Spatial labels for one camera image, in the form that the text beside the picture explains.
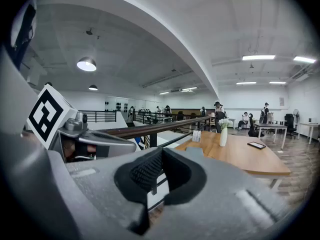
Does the black balcony railing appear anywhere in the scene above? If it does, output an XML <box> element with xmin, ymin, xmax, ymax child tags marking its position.
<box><xmin>78</xmin><ymin>110</ymin><xmax>118</xmax><ymax>124</ymax></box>

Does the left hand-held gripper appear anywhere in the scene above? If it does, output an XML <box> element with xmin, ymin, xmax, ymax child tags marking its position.
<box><xmin>26</xmin><ymin>84</ymin><xmax>137</xmax><ymax>163</ymax></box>

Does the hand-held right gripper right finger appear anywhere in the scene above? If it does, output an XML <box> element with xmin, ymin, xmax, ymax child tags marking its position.
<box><xmin>149</xmin><ymin>146</ymin><xmax>292</xmax><ymax>240</ymax></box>

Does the large dome pendant lamp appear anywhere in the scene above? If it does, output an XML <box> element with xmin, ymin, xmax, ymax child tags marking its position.
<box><xmin>76</xmin><ymin>56</ymin><xmax>97</xmax><ymax>72</ymax></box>

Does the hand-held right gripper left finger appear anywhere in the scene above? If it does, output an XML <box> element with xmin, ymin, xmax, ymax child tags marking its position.
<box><xmin>65</xmin><ymin>146</ymin><xmax>165</xmax><ymax>240</ymax></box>

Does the black office chair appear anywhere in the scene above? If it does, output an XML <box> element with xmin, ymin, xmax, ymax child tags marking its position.
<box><xmin>284</xmin><ymin>113</ymin><xmax>298</xmax><ymax>139</ymax></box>
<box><xmin>247</xmin><ymin>113</ymin><xmax>265</xmax><ymax>138</ymax></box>

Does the white desk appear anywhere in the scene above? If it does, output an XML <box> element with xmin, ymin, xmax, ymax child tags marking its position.
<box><xmin>298</xmin><ymin>122</ymin><xmax>320</xmax><ymax>145</ymax></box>
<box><xmin>253</xmin><ymin>122</ymin><xmax>288</xmax><ymax>150</ymax></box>

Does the standing fan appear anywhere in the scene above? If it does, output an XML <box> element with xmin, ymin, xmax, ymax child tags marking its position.
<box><xmin>292</xmin><ymin>108</ymin><xmax>301</xmax><ymax>129</ymax></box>

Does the black metal railing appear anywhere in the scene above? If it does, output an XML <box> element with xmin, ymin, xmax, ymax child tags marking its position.
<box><xmin>143</xmin><ymin>118</ymin><xmax>213</xmax><ymax>150</ymax></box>

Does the white book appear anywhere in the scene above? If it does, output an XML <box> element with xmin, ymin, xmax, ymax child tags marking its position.
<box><xmin>185</xmin><ymin>146</ymin><xmax>205</xmax><ymax>158</ymax></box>

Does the row of black round objects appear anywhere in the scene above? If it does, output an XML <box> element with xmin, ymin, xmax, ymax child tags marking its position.
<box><xmin>104</xmin><ymin>100</ymin><xmax>129</xmax><ymax>112</ymax></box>

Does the white flower bouquet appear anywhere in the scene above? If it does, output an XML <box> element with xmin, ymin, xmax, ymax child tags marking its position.
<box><xmin>217</xmin><ymin>118</ymin><xmax>233</xmax><ymax>131</ymax></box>

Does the white ribbed vase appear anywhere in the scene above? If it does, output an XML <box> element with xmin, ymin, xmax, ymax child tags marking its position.
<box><xmin>219</xmin><ymin>126</ymin><xmax>228</xmax><ymax>148</ymax></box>

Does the brown wooden handrail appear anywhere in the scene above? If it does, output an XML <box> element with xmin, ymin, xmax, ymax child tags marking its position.
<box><xmin>98</xmin><ymin>115</ymin><xmax>213</xmax><ymax>140</ymax></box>

